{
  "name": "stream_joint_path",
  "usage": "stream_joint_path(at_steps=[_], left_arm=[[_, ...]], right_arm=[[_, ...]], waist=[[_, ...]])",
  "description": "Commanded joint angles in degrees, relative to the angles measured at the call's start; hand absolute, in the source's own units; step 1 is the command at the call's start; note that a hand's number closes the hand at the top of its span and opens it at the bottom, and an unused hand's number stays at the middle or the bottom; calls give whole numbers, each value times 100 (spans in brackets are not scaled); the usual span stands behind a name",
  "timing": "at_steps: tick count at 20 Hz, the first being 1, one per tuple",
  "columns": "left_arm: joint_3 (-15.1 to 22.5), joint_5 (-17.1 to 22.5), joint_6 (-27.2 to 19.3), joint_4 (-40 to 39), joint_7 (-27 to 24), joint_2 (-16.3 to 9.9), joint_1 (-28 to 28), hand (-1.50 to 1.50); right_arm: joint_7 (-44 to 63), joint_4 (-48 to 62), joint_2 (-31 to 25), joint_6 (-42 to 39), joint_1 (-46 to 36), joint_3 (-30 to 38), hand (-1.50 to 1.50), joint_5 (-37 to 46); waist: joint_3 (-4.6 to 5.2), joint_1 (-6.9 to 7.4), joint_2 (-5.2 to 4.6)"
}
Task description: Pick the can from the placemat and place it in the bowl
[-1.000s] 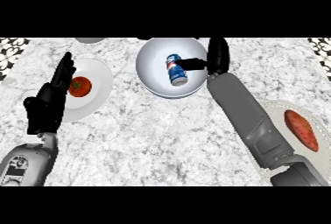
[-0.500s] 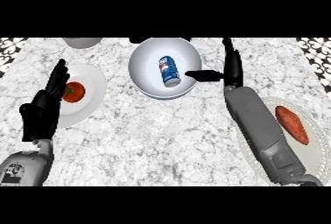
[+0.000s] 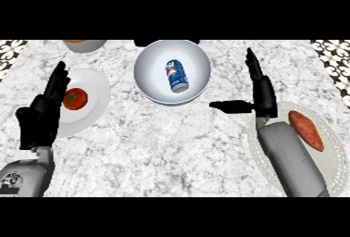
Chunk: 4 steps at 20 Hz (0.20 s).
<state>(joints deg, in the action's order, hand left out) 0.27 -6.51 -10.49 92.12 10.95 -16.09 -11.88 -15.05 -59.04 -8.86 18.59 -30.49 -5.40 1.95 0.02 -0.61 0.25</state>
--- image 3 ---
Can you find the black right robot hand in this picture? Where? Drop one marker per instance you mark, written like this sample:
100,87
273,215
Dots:
264,92

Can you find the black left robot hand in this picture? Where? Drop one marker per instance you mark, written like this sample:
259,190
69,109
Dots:
42,117

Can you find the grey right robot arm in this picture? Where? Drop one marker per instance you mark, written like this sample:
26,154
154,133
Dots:
292,157

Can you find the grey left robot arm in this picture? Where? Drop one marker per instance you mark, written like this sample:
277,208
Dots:
27,176

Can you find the blue soda can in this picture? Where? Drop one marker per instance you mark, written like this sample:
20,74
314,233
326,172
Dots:
177,76

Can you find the white bowl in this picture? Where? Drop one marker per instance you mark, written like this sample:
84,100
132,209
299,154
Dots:
172,72

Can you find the white round placemat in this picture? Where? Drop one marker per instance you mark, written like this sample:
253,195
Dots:
326,154

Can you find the red tomato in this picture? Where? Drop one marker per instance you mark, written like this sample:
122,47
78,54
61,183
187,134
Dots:
76,98

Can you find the white plate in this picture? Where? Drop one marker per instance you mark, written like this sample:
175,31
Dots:
85,103

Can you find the orange sweet potato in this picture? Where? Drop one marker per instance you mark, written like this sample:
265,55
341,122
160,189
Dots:
307,129

